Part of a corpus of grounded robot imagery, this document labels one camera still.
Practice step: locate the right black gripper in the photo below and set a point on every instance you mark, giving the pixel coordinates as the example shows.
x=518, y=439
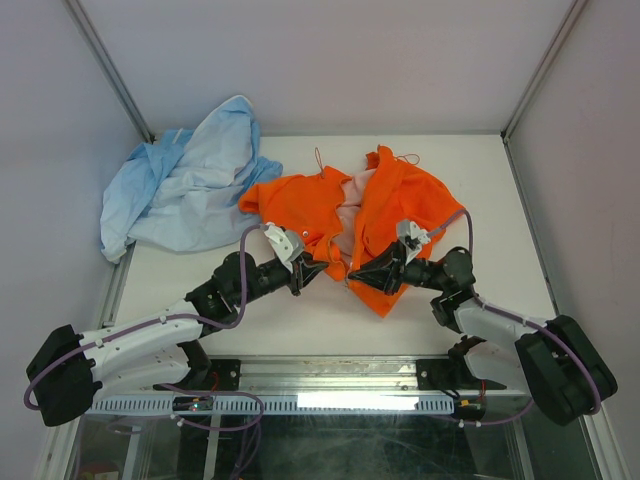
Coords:
x=386, y=274

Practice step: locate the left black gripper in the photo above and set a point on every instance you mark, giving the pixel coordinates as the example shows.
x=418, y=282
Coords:
x=305, y=267

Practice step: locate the orange jacket pink lining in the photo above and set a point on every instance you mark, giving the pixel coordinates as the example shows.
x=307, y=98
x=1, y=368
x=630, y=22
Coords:
x=347, y=221

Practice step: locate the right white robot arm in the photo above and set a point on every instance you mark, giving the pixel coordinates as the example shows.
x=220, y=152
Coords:
x=552, y=361

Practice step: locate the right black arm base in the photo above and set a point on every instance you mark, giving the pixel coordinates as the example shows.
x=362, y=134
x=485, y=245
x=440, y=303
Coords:
x=450, y=373

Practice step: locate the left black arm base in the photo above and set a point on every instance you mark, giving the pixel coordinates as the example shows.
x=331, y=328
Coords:
x=206, y=373

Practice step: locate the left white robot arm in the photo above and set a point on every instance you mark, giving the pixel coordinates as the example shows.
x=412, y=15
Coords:
x=216, y=305

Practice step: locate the light blue garment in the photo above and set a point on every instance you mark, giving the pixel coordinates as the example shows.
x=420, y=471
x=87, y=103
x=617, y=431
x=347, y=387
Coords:
x=181, y=193

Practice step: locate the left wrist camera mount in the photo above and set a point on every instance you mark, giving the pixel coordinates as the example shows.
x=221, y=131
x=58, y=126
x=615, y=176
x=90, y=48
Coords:
x=286, y=244

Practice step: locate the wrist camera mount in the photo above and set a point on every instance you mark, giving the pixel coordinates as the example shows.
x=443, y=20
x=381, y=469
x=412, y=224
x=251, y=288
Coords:
x=412, y=237
x=286, y=244

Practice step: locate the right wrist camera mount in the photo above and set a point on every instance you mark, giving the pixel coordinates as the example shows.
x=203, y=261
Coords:
x=412, y=237

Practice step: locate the aluminium front rail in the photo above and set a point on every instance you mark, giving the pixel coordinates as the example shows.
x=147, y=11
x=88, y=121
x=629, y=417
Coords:
x=267, y=376

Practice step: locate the white slotted cable duct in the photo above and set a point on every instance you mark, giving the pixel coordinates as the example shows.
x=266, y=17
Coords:
x=314, y=403

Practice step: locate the right corner aluminium post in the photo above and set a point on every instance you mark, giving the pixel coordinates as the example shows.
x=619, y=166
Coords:
x=544, y=67

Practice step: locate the corner aluminium post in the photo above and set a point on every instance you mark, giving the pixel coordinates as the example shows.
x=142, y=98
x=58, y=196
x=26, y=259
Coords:
x=87, y=29
x=544, y=67

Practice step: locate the left corner aluminium post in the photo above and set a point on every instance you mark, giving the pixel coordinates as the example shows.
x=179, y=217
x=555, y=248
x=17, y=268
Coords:
x=87, y=29

